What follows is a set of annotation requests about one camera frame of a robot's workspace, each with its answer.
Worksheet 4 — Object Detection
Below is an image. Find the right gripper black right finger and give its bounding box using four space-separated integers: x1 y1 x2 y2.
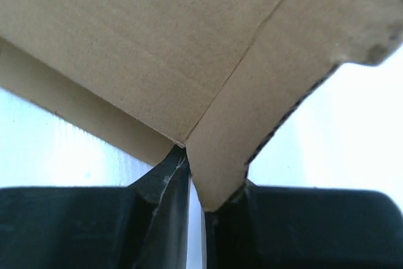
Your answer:
205 185 402 268

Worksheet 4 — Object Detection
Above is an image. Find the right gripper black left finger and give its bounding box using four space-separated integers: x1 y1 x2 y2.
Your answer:
1 147 190 268

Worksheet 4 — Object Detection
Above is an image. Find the brown cardboard box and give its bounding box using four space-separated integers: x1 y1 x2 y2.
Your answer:
1 0 402 211

